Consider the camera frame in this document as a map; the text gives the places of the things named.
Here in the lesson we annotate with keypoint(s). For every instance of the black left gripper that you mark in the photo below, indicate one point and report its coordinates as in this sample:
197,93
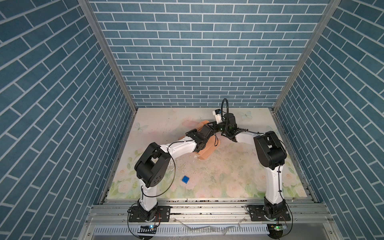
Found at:
193,132

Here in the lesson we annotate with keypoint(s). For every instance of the pink cardboard paper box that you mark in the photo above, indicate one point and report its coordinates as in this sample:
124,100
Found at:
212,144

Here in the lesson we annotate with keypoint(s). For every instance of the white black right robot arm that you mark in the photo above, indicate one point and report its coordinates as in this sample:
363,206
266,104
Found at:
271,155

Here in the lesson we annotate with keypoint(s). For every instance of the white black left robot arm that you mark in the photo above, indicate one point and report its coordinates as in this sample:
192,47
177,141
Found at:
153,163

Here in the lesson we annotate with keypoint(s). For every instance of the small blue cube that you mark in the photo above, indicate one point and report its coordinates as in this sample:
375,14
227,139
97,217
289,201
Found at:
185,179

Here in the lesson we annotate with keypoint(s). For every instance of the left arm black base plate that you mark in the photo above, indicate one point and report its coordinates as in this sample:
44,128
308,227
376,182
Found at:
159,213

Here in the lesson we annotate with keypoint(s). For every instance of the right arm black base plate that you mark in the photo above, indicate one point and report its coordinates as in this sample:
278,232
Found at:
258,214

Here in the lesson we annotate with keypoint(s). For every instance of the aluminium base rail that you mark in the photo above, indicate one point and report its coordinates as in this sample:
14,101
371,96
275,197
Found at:
213,212

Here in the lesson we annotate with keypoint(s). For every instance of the white ventilated cable duct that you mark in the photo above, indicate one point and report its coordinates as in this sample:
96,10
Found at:
182,231

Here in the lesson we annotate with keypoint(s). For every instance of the aluminium corner frame post right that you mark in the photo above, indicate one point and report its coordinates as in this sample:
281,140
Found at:
318,30

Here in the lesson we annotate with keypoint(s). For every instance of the aluminium corner frame post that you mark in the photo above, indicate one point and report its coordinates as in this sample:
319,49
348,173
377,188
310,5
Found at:
93,22
318,30

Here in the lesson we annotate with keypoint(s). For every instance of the aluminium corner frame post left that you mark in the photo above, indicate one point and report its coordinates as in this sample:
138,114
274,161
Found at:
93,22

